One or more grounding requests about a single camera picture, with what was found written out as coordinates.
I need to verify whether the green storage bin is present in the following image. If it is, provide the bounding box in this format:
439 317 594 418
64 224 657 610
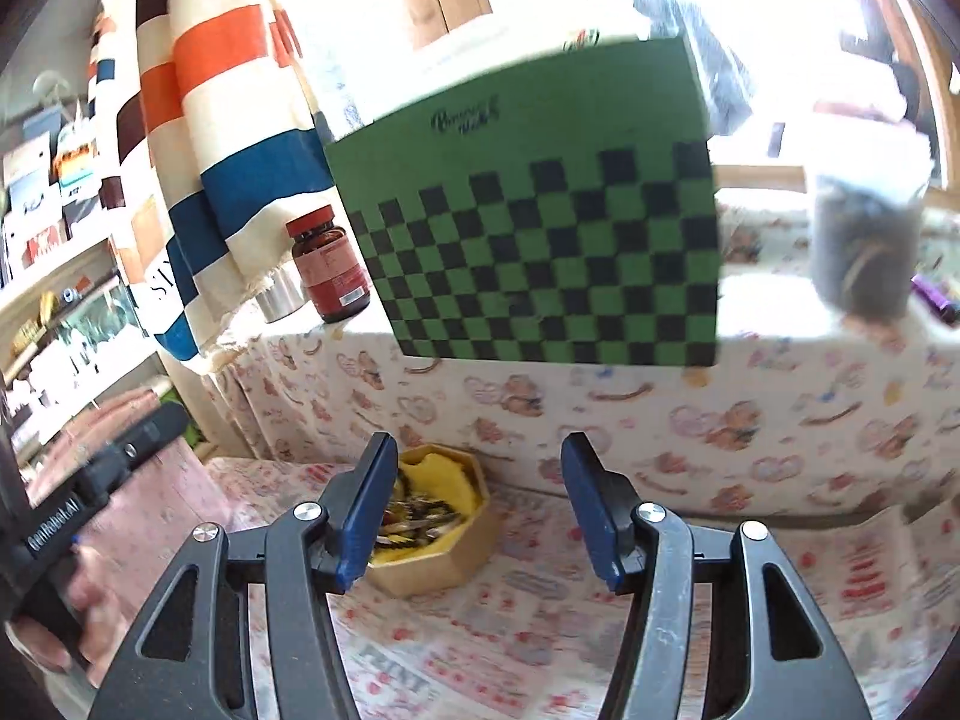
148 377 205 452

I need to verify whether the octagonal wooden jewelry box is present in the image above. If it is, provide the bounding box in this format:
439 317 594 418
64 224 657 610
365 444 493 601

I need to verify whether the striped hanging towel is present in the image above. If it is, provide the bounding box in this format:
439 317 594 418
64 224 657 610
133 0 340 287

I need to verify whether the white plastic bag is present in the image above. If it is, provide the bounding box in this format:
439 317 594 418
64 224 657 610
304 0 655 145

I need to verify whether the purple pen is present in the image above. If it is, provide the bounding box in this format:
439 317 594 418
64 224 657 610
910 273 960 325

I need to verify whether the small metal cup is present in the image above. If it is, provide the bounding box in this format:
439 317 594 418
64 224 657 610
255 264 306 324

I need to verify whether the pile of mixed jewelry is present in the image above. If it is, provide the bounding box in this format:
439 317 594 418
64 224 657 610
375 493 464 550

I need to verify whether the person's left hand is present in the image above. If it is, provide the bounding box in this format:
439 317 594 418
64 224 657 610
9 542 134 685

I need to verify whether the pink fabric cushion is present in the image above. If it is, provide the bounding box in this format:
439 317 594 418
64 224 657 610
64 388 227 567

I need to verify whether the green checkered box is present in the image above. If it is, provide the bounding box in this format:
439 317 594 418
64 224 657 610
322 35 723 370

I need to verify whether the bear print tablecloth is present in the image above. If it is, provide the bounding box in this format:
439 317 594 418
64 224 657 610
196 195 960 720

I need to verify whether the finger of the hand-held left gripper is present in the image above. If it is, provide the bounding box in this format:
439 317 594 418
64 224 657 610
96 400 190 475

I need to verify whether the stack of packaged goods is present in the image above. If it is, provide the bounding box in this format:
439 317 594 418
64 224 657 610
0 69 106 287

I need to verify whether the brown bottle with red label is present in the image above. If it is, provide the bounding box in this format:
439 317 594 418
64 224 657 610
284 204 373 326

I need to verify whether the clear plastic container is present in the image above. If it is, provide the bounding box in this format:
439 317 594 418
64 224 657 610
805 126 932 321

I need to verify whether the striped lettered canvas bag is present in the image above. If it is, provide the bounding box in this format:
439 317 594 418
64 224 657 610
85 0 211 362

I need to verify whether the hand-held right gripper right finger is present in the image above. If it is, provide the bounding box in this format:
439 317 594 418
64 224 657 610
560 431 875 720

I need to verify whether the white shelf unit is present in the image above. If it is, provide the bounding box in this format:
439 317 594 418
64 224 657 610
0 232 175 466

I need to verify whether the dark hanging garment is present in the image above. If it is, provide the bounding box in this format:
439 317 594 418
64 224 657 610
574 0 760 137

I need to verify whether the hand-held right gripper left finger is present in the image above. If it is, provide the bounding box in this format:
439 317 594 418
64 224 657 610
88 431 401 720

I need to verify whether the yellow cloth lining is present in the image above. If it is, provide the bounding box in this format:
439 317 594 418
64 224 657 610
373 450 485 565

